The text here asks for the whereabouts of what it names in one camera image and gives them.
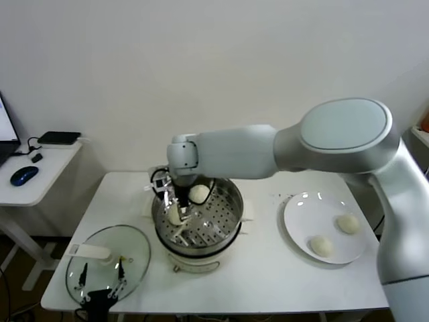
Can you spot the white side shelf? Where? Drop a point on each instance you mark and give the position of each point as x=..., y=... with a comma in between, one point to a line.
x=420, y=135

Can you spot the white round plate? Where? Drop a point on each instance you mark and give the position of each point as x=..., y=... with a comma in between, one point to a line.
x=311, y=214

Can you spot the blue computer mouse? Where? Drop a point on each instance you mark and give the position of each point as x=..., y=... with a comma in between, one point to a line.
x=24, y=176

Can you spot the white side desk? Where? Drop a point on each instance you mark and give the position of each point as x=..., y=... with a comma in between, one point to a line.
x=20, y=194

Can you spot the orange object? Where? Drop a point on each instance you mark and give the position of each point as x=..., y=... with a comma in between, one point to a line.
x=425, y=124

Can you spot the black laptop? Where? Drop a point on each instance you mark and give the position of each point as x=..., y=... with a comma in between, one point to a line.
x=6, y=147

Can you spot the small black adapter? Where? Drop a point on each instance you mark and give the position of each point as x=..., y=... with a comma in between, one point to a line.
x=37, y=158

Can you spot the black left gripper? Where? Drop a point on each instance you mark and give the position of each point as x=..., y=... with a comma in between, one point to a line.
x=100, y=300

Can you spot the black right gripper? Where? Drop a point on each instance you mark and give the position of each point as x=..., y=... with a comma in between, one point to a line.
x=183, y=189

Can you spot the white electric cooking pot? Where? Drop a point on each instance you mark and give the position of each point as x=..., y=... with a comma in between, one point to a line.
x=194, y=261

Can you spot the stainless steel steamer basket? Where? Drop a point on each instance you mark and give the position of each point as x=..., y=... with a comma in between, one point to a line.
x=224, y=218

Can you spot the black flat hard drive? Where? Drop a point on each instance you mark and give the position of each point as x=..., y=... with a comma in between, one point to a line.
x=58, y=138

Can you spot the white steamed baozi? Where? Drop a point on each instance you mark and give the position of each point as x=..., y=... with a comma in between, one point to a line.
x=198, y=194
x=175, y=215
x=348, y=224
x=321, y=246

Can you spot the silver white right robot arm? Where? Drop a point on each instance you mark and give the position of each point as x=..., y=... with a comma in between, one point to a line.
x=301, y=151

